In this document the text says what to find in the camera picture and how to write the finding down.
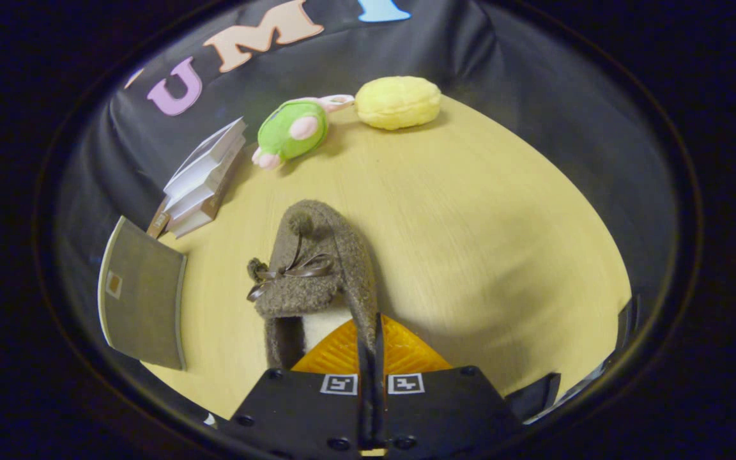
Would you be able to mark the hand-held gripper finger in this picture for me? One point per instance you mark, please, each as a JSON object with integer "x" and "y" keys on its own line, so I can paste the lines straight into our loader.
{"x": 378, "y": 396}
{"x": 365, "y": 396}

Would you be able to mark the brown fuzzy shoe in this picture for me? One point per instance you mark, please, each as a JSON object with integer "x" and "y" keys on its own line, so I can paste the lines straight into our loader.
{"x": 317, "y": 287}

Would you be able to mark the grey fabric storage box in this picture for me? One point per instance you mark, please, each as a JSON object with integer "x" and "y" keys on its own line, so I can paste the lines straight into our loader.
{"x": 144, "y": 300}

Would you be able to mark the black angular object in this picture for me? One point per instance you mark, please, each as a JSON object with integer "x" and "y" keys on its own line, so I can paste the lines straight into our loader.
{"x": 534, "y": 396}

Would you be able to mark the brown flat book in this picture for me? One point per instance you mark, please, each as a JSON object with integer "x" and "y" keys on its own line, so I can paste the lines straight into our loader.
{"x": 158, "y": 222}

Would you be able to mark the stack of white books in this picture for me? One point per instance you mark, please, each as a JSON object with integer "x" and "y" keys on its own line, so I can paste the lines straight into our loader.
{"x": 205, "y": 172}

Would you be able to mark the green and pink plush toy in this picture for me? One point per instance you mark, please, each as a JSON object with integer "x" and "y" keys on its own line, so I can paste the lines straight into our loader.
{"x": 291, "y": 131}

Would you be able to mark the yellow plush ball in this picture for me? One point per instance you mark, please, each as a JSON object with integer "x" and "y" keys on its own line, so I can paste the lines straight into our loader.
{"x": 398, "y": 102}

